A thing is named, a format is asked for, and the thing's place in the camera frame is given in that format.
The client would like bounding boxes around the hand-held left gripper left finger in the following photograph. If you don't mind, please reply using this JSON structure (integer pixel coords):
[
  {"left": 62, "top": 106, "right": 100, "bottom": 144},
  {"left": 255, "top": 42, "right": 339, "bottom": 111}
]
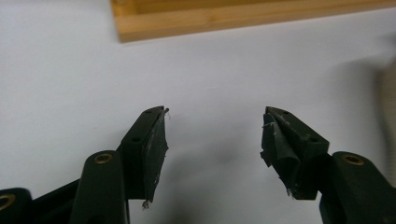
[{"left": 119, "top": 105, "right": 170, "bottom": 203}]

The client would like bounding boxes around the white table mat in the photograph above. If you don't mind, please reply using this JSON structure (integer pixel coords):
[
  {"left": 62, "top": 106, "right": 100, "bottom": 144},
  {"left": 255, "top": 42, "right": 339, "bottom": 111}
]
[{"left": 0, "top": 0, "right": 396, "bottom": 224}]

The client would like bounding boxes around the wooden shoe rack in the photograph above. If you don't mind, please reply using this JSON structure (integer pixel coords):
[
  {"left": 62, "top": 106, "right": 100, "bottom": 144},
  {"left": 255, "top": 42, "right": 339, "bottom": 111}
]
[{"left": 109, "top": 0, "right": 396, "bottom": 44}]

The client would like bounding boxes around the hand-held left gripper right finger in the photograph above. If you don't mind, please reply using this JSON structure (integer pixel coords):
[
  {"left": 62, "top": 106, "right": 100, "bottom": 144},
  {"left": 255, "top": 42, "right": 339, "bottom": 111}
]
[{"left": 260, "top": 105, "right": 331, "bottom": 201}]

